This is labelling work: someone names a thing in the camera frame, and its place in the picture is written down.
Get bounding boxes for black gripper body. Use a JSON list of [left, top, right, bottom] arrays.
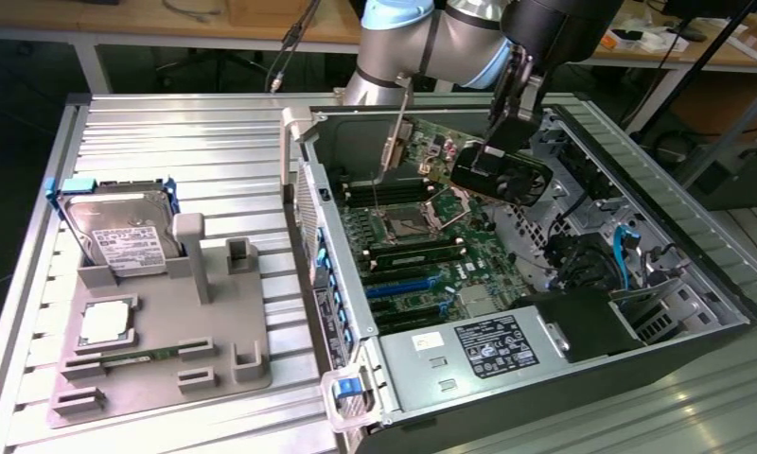
[[500, 0, 626, 66]]

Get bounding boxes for green graphics card black fan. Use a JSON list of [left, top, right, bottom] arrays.
[[374, 70, 556, 208]]

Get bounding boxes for white packaging pile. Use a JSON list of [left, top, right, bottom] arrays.
[[601, 26, 692, 54]]

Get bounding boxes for metal socket cover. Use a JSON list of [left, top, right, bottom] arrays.
[[418, 184, 476, 234]]

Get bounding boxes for silver perforated drive cage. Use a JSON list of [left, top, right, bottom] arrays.
[[496, 108, 646, 286]]

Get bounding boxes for black tripod pole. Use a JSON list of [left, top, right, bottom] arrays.
[[626, 0, 757, 143]]

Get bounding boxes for CPU socket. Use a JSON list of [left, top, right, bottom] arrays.
[[377, 207, 440, 246]]

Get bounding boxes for green motherboard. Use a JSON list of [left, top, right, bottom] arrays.
[[334, 175, 534, 340]]

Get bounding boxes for black green RAM stick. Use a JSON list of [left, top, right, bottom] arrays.
[[366, 241, 466, 273]]

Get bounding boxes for silver chipset heatsink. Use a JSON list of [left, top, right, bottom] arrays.
[[456, 284, 502, 318]]

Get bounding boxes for blue expansion slot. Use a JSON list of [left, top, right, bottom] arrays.
[[364, 275, 437, 300]]

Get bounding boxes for dark grey box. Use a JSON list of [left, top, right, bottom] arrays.
[[693, 146, 757, 212]]

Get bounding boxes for silver disk bay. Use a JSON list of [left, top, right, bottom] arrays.
[[608, 276, 753, 347]]

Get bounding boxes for grey power supply unit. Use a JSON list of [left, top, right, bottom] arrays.
[[376, 304, 574, 413]]

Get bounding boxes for open black PC case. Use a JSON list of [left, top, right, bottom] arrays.
[[278, 96, 757, 454]]

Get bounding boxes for wooden desk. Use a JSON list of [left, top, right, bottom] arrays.
[[0, 0, 757, 77]]

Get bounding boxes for hard disk in blue carrier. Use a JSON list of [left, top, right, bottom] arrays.
[[41, 176, 185, 281]]

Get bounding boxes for grey plastic parts rack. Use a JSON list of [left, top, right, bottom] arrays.
[[46, 211, 276, 430]]

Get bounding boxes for silver CPU chip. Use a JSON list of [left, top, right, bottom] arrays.
[[78, 302, 134, 349]]

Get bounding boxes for black wire bundle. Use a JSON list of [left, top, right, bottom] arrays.
[[544, 235, 626, 295]]

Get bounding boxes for blue data wire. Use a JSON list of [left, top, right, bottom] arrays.
[[609, 223, 638, 290]]

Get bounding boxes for black hanging cable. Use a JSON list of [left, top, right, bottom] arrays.
[[266, 0, 321, 95]]

